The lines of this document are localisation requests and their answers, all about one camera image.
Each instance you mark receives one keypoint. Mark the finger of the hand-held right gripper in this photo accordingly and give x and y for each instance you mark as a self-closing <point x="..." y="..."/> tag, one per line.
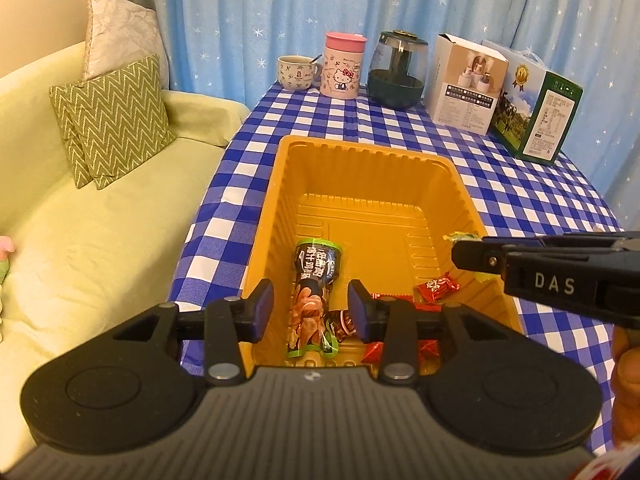
<point x="477" y="256"/>

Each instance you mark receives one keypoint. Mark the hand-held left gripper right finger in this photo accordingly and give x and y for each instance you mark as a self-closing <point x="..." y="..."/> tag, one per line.
<point x="359" y="310"/>

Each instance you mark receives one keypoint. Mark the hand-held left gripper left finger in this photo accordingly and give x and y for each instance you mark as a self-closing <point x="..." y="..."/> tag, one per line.
<point x="263" y="310"/>

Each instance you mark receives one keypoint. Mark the dark brown red snack packet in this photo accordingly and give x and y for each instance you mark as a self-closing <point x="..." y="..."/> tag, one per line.
<point x="341" y="325"/>

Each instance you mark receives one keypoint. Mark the yellow green snack packet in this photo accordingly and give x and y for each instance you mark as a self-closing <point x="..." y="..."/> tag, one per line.
<point x="462" y="235"/>

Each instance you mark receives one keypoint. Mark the large red snack packet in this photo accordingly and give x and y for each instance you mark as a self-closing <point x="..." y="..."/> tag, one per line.
<point x="372" y="352"/>

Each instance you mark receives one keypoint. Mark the small red white snack packet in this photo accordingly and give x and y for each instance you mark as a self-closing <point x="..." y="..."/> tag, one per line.
<point x="437" y="286"/>

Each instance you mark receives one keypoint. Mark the long green black snack packet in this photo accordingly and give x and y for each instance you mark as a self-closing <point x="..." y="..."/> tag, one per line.
<point x="312" y="280"/>

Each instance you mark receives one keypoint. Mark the orange plastic tray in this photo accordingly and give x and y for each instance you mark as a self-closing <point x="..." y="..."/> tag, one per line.
<point x="360" y="185"/>

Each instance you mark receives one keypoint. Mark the person's right hand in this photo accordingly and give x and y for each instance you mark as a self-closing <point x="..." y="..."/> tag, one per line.
<point x="627" y="385"/>

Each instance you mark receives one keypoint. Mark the blue white checked tablecloth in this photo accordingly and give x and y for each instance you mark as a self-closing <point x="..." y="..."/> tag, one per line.
<point x="500" y="185"/>

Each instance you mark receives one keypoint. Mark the green cardboard box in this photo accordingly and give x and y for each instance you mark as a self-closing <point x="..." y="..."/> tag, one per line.
<point x="540" y="120"/>

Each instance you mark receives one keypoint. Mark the white cardboard box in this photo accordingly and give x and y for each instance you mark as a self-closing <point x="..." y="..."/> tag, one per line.
<point x="460" y="100"/>

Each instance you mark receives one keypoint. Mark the pale yellow sofa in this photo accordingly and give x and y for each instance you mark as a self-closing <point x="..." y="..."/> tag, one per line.
<point x="100" y="260"/>

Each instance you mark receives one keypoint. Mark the red white cloth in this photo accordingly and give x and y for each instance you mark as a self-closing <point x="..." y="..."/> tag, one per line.
<point x="605" y="470"/>

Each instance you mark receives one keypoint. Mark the dark green glass humidifier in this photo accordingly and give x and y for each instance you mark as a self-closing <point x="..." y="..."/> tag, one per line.
<point x="395" y="85"/>

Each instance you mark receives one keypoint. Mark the pink cartoon cup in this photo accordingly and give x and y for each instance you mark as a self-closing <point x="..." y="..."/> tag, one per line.
<point x="342" y="75"/>

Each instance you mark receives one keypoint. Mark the green zigzag pillow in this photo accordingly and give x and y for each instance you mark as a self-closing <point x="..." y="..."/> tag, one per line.
<point x="125" y="120"/>
<point x="67" y="130"/>

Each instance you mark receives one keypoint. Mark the small patterned mug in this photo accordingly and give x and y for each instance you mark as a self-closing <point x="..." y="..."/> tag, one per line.
<point x="297" y="76"/>

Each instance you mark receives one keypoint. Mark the metal spoon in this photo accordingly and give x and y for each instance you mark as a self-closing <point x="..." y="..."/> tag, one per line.
<point x="314" y="59"/>

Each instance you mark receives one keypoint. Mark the blue star curtain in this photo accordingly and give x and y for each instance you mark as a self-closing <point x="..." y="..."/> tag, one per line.
<point x="450" y="0"/>

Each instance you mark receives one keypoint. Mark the pink star plush toy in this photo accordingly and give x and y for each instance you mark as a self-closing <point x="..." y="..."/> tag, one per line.
<point x="5" y="245"/>

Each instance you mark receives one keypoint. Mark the white textured pillow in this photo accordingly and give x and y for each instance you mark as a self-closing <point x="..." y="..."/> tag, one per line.
<point x="115" y="35"/>

